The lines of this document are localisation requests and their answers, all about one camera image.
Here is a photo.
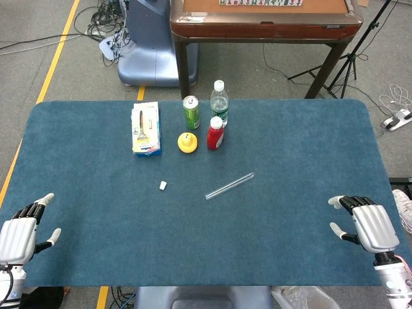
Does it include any clear glass tube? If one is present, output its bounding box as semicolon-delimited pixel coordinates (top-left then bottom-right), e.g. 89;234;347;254
205;172;255;201

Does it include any clear plastic bag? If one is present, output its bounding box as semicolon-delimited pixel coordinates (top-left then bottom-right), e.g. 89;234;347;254
270;285;342;309

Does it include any black bag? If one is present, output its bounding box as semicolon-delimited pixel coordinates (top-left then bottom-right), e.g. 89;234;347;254
19;285;65;309

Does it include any blue-grey robot torso base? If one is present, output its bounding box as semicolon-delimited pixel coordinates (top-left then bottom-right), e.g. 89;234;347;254
133;285;274;309

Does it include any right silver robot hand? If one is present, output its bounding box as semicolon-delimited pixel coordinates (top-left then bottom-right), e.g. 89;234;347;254
328;194;400;264

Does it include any green drink can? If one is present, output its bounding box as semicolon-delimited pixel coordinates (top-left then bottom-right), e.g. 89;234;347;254
182;95;201;131

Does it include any long black floor cable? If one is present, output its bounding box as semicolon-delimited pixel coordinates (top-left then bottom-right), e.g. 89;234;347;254
0;32;88;53

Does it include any white sneaker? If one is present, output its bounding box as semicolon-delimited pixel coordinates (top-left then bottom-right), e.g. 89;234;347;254
391;189;412;233

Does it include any coiled white cable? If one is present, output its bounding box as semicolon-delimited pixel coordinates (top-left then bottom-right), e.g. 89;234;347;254
379;83;412;114

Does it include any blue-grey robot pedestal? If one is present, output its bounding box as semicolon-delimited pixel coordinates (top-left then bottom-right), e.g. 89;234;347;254
117;0;199;87

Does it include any clear water bottle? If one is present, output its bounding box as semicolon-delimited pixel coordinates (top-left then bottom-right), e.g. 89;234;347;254
210;80;230;129

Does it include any blue felt table mat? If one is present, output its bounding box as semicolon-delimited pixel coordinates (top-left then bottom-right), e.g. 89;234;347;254
0;98;412;288

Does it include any boxed razor package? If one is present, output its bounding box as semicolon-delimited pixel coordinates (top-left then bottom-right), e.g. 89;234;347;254
131;101;163;158

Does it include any brown mahjong table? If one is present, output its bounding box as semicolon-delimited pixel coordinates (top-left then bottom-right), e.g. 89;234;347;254
169;0;364;100

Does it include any black tripod stand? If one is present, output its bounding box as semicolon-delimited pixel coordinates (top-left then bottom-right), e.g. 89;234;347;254
287;0;400;99

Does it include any red ketchup bottle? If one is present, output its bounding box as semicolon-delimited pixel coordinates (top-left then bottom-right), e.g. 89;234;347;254
207;116;225;151

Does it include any white power strip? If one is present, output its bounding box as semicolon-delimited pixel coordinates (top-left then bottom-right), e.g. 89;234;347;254
382;108;412;131

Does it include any row of mahjong tiles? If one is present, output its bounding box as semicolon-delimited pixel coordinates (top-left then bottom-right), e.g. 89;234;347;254
219;0;303;6

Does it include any black equipment case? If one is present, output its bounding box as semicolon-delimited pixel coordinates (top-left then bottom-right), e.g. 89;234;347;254
388;176;412;194

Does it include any yellow call bell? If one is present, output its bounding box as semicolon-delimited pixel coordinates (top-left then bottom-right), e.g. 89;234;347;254
177;131;199;154

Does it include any tangled black cable bundle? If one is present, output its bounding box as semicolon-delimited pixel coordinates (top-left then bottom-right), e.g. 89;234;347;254
73;0;131;67

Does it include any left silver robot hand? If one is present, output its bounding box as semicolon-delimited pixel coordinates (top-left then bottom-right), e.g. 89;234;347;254
0;192;62;267

